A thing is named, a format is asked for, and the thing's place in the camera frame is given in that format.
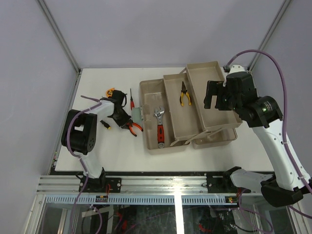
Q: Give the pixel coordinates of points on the yellow combination pliers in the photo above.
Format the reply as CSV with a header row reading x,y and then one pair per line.
x,y
184,93

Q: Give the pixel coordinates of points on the silver adjustable wrench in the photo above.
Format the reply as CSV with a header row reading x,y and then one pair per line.
x,y
158,113

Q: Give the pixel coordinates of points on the green tool box latch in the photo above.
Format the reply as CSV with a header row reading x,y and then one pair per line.
x,y
137,115

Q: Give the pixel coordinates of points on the large black yellow screwdriver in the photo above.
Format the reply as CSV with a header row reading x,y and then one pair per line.
x,y
105,124

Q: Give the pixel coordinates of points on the red handle screwdriver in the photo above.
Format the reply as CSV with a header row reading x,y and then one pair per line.
x,y
132,105

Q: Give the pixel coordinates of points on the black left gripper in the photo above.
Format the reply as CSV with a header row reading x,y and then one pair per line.
x,y
122,123

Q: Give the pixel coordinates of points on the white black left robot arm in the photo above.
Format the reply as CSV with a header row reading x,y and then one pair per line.
x,y
80,129

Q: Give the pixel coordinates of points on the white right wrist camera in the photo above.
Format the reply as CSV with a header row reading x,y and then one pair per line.
x,y
230,69

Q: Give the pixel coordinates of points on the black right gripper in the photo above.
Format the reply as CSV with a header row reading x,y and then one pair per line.
x,y
215,87

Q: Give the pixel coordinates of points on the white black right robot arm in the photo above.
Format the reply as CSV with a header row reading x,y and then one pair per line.
x,y
290,182

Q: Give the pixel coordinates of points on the translucent brown tool box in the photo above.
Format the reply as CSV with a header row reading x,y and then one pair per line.
x,y
185,125

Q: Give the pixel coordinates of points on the orange tape measure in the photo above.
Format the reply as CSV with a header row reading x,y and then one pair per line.
x,y
109,92

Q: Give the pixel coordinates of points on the aluminium front rail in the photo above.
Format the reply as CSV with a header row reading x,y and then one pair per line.
x,y
138,185

